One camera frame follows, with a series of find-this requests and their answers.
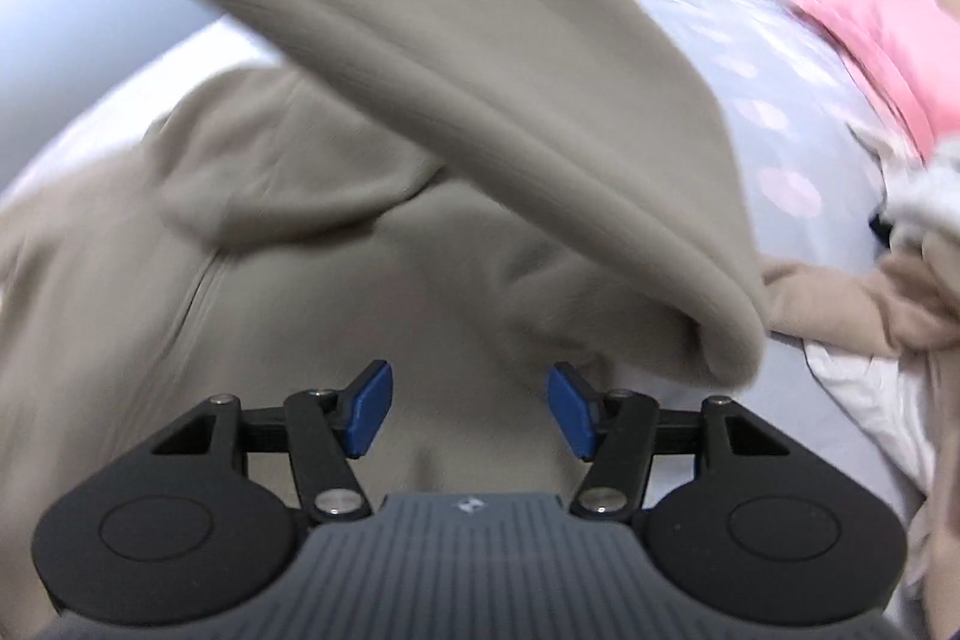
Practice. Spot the white grey garment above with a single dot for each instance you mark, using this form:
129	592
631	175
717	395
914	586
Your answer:
930	197

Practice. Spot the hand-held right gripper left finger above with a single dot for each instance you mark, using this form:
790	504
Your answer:
373	407

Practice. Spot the grey pink-dotted bed cover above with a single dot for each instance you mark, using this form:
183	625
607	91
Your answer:
750	48

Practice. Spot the white cloth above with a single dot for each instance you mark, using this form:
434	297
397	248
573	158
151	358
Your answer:
870	400

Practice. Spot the tan garment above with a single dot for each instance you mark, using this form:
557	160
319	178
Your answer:
840	302

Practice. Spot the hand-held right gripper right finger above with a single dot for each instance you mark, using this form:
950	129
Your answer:
566	415

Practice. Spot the beige fleece hoodie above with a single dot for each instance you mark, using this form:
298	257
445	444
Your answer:
412	85

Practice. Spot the pink garment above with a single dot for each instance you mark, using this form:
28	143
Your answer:
900	40

